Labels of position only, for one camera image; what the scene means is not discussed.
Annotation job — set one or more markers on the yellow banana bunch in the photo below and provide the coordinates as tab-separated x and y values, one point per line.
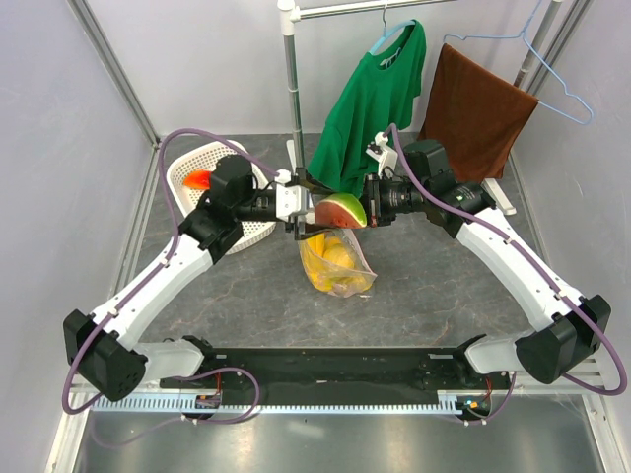
313	249

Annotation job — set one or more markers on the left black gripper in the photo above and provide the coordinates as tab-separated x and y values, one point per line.
305	231

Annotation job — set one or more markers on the light blue wire hanger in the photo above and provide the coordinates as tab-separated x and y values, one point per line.
552	69

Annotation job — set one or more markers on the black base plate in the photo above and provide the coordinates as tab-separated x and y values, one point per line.
335	377

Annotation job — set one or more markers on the red mango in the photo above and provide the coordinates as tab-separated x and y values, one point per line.
199	179

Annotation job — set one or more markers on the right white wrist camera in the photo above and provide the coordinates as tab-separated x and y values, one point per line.
385	156

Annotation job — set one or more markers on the teal shirt hanger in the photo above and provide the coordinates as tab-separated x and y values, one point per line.
388	32

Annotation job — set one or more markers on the watermelon slice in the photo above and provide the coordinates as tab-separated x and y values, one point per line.
340	210

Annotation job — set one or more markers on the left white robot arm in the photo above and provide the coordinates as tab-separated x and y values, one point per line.
104	346

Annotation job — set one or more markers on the white clothes rack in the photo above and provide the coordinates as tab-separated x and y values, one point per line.
290	14

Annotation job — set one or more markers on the right aluminium frame post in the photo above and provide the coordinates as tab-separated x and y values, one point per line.
570	24

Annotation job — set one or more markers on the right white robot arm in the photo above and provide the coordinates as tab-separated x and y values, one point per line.
563	324

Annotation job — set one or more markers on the brown towel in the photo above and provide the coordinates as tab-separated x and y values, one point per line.
475	115

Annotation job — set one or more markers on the white perforated plastic basket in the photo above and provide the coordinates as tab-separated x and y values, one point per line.
207	157

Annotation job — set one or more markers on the pale yellow pear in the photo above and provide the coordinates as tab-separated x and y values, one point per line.
339	255

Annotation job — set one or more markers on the clear zip top bag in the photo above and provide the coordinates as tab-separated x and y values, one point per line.
348	239

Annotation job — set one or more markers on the aluminium frame post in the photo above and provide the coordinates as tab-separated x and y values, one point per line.
570	24
95	33

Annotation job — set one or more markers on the white slotted cable duct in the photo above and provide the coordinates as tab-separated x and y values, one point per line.
180	403

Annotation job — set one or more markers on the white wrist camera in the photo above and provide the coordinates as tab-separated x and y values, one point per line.
291	197
385	156

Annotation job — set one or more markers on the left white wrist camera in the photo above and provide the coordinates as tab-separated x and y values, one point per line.
291	197

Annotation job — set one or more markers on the yellow mango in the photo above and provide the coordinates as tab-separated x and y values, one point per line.
344	283

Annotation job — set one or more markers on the left aluminium frame post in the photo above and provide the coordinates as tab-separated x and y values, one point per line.
95	33

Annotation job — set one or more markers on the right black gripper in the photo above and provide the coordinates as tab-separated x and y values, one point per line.
373	190

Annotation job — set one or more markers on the green t-shirt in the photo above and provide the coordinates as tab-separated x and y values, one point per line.
381	91

